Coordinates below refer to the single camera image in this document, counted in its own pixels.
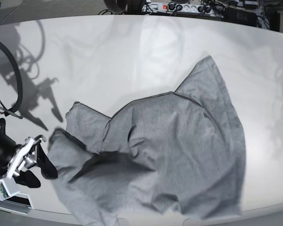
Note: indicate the grey t-shirt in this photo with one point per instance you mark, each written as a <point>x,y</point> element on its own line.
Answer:
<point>182,151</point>

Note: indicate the black box background right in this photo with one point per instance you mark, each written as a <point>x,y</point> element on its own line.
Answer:
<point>238,16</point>

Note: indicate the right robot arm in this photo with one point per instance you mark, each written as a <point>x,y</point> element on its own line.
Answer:
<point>8,149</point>

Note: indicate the white power strip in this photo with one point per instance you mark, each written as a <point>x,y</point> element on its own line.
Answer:
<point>210,8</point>

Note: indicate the white slotted bracket table edge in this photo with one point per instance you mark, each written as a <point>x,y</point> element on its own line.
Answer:
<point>20,204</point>

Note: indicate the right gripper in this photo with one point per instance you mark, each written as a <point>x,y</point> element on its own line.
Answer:
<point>30,154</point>

